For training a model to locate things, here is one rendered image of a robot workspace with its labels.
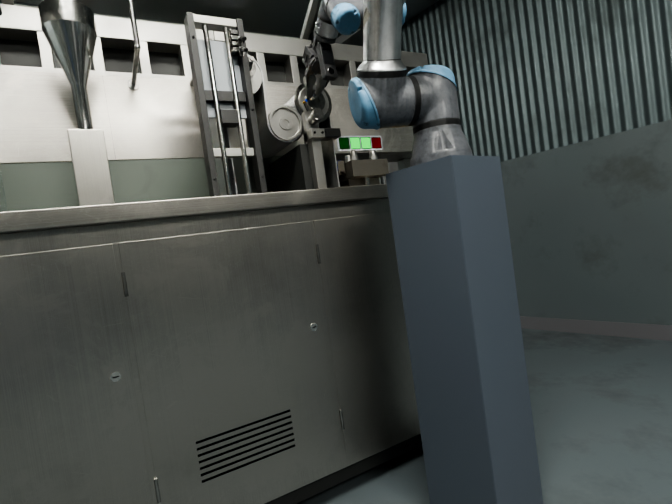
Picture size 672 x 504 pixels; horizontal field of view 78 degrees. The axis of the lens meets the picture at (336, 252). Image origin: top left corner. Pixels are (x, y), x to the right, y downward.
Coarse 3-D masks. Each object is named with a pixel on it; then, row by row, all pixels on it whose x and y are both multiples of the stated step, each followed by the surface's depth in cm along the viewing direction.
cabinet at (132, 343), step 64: (0, 256) 83; (64, 256) 88; (128, 256) 94; (192, 256) 101; (256, 256) 108; (320, 256) 117; (384, 256) 128; (0, 320) 83; (64, 320) 88; (128, 320) 94; (192, 320) 100; (256, 320) 108; (320, 320) 116; (384, 320) 127; (0, 384) 82; (64, 384) 87; (128, 384) 93; (192, 384) 99; (256, 384) 107; (320, 384) 116; (384, 384) 126; (0, 448) 82; (64, 448) 87; (128, 448) 93; (192, 448) 99; (256, 448) 106; (320, 448) 115; (384, 448) 125
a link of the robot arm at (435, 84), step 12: (408, 72) 100; (420, 72) 97; (432, 72) 96; (444, 72) 97; (420, 84) 95; (432, 84) 96; (444, 84) 96; (420, 96) 95; (432, 96) 96; (444, 96) 96; (456, 96) 99; (420, 108) 96; (432, 108) 97; (444, 108) 96; (456, 108) 98; (420, 120) 99
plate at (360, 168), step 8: (352, 160) 150; (360, 160) 152; (368, 160) 153; (376, 160) 155; (384, 160) 157; (352, 168) 150; (360, 168) 152; (368, 168) 153; (376, 168) 155; (384, 168) 157; (344, 176) 156; (352, 176) 151; (360, 176) 152; (368, 176) 155; (376, 176) 159
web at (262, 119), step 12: (264, 96) 140; (264, 108) 141; (264, 120) 142; (228, 132) 133; (264, 132) 144; (228, 144) 134; (264, 144) 150; (276, 144) 146; (288, 144) 148; (264, 156) 161
